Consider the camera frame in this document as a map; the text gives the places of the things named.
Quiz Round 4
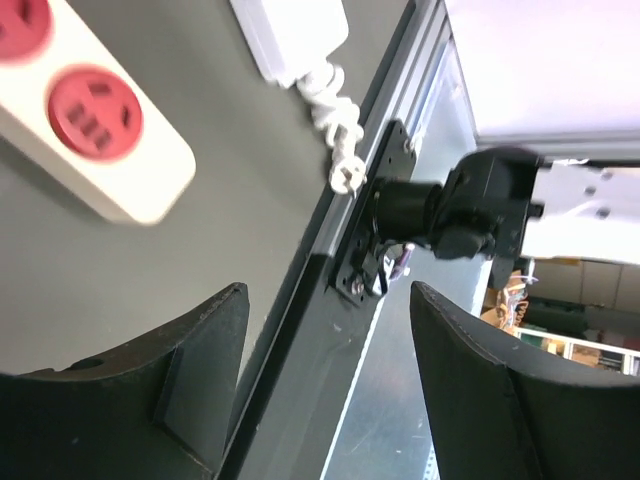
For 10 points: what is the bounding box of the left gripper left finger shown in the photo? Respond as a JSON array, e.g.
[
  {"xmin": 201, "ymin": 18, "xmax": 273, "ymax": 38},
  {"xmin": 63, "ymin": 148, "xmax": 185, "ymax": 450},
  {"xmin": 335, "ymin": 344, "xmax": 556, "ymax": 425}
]
[{"xmin": 1, "ymin": 283, "xmax": 249, "ymax": 479}]

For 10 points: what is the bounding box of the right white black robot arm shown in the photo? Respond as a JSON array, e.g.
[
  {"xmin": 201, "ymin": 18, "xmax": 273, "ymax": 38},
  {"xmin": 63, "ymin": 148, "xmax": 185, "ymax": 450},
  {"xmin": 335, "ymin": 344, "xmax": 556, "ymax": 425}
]
[{"xmin": 368, "ymin": 146, "xmax": 639, "ymax": 287}]

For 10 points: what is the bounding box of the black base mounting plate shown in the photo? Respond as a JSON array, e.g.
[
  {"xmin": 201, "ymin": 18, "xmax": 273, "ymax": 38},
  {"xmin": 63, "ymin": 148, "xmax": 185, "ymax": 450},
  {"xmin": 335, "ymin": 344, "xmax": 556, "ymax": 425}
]
[{"xmin": 329, "ymin": 120, "xmax": 416, "ymax": 307}]

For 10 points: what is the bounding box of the white multi-socket power strip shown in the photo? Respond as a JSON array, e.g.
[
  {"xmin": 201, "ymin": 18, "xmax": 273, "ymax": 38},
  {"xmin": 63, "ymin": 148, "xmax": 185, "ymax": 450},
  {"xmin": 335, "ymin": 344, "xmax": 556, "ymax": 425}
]
[{"xmin": 230, "ymin": 0, "xmax": 349, "ymax": 89}]

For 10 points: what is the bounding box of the white red power strip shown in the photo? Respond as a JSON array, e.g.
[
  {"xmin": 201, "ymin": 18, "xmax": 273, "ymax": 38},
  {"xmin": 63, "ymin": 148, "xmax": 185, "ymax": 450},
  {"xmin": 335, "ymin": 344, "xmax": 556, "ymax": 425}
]
[{"xmin": 1, "ymin": 0, "xmax": 196, "ymax": 225}]

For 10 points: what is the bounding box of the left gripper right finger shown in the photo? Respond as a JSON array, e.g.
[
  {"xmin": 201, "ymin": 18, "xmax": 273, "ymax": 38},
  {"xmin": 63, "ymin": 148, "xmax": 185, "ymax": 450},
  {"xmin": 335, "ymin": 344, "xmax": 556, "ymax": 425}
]
[{"xmin": 410, "ymin": 281, "xmax": 639, "ymax": 480}]

